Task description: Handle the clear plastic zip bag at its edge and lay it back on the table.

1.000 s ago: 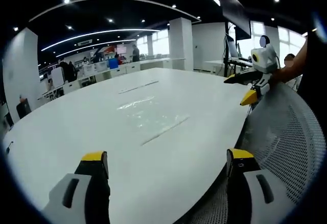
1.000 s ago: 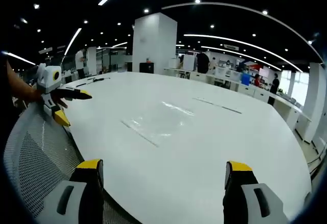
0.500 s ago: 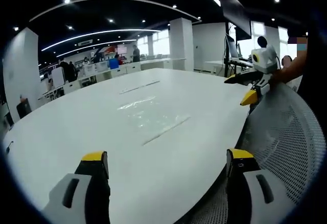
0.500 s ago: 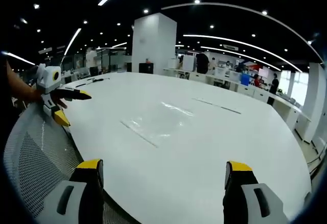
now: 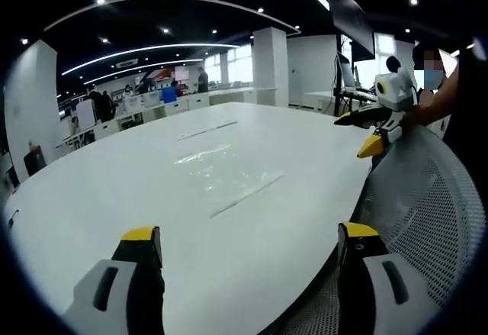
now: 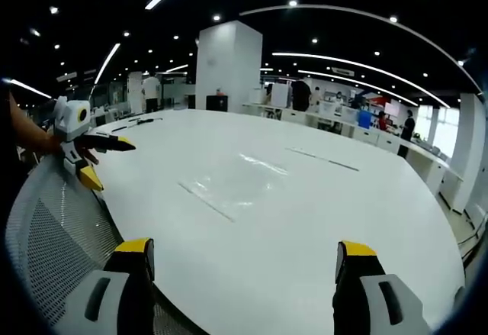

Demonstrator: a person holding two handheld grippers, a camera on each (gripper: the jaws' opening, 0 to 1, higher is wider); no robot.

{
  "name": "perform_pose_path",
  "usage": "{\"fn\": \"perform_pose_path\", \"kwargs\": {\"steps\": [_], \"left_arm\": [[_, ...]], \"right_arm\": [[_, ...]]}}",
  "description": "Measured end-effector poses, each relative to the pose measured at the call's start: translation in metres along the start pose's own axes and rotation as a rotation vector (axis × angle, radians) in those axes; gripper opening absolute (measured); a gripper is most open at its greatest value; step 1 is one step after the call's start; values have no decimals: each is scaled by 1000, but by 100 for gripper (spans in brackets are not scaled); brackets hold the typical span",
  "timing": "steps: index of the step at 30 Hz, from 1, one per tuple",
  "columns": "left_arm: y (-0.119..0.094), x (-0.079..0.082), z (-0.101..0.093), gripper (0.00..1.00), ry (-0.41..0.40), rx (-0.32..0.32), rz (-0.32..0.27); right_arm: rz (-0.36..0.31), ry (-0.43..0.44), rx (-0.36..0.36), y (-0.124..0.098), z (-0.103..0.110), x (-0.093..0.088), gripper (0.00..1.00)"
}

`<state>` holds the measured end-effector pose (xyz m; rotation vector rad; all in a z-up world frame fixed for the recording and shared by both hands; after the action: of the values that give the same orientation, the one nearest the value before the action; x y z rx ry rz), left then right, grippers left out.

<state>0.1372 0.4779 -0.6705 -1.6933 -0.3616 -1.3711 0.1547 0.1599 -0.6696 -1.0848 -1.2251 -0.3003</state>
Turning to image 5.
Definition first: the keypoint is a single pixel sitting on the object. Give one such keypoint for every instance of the row of white desks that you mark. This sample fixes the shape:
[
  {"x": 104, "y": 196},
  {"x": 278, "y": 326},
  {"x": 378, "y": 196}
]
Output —
[{"x": 152, "y": 111}]

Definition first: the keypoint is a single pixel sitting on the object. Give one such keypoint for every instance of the person in blue mask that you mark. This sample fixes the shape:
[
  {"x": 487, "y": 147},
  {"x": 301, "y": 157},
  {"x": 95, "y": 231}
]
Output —
[{"x": 470, "y": 94}]

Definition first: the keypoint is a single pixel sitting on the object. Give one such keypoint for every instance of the person's right hand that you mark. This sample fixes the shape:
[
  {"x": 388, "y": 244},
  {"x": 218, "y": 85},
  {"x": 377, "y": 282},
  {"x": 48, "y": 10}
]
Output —
[{"x": 415, "y": 115}]

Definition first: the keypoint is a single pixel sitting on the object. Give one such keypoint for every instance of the black monitor stand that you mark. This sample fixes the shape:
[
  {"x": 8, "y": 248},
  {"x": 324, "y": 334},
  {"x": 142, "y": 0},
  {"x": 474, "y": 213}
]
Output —
[{"x": 338, "y": 75}]

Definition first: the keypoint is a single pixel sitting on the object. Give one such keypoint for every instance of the clear food packaging bag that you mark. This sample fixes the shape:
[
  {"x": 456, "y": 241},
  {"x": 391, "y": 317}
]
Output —
[
  {"x": 207, "y": 129},
  {"x": 240, "y": 184},
  {"x": 202, "y": 155}
]

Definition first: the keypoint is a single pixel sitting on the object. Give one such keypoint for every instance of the large black monitor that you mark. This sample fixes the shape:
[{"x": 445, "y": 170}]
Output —
[{"x": 350, "y": 18}]

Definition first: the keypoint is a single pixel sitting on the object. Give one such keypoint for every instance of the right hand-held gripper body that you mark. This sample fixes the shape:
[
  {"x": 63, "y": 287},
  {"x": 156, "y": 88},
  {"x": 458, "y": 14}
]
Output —
[{"x": 396, "y": 91}]

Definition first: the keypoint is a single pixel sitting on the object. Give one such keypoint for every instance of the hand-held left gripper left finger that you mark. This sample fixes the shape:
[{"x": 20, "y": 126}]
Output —
[{"x": 131, "y": 274}]

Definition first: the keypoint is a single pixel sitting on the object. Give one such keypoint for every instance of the white mesh office chair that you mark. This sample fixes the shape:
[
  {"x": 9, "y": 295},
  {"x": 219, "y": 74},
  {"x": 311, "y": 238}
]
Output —
[{"x": 419, "y": 197}]

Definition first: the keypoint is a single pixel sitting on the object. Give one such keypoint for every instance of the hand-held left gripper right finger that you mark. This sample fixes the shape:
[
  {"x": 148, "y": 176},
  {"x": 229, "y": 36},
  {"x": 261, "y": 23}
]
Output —
[{"x": 366, "y": 274}]

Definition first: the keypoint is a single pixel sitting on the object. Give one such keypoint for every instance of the open laptop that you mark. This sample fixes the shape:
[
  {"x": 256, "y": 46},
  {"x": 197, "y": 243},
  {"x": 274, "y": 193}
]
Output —
[{"x": 347, "y": 75}]

